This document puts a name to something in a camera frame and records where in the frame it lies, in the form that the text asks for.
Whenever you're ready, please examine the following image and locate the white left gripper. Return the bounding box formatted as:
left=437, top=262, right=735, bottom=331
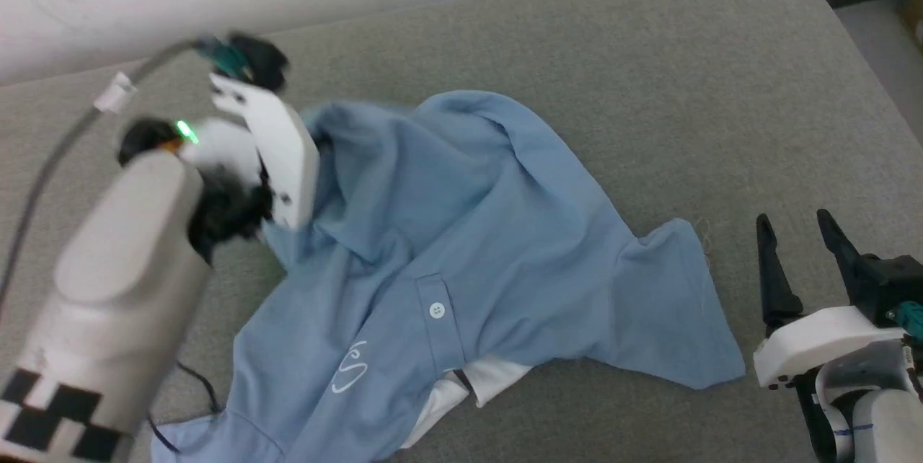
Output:
left=208, top=72, right=322, bottom=233

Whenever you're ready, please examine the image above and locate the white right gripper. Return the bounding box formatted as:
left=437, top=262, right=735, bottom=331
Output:
left=752, top=208, right=911, bottom=389

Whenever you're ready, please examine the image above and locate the light blue polo shirt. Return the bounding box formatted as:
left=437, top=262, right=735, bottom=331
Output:
left=150, top=90, right=747, bottom=463

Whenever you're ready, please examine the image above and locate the beige fabric sofa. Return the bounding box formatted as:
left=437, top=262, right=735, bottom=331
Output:
left=0, top=0, right=923, bottom=463

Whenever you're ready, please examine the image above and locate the grey cable with white tag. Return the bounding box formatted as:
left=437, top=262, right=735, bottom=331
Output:
left=0, top=36, right=239, bottom=305

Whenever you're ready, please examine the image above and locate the thin black cable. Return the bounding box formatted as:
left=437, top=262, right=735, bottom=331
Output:
left=148, top=361, right=226, bottom=453

